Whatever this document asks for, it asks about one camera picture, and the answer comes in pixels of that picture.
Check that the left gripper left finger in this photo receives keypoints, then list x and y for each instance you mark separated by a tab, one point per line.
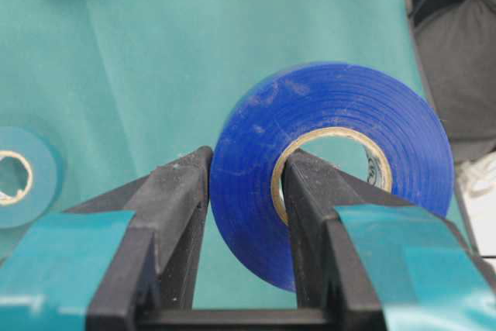
99	264

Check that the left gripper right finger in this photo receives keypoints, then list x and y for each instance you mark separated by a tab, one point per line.
376	262

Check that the blue tape roll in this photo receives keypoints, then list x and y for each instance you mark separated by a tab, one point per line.
321	99

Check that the teal green tape roll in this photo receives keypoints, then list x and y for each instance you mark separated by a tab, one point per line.
43	171

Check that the green table cloth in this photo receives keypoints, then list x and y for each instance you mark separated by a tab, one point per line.
119	88

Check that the grey bag beside table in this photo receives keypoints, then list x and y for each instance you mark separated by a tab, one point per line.
456	45

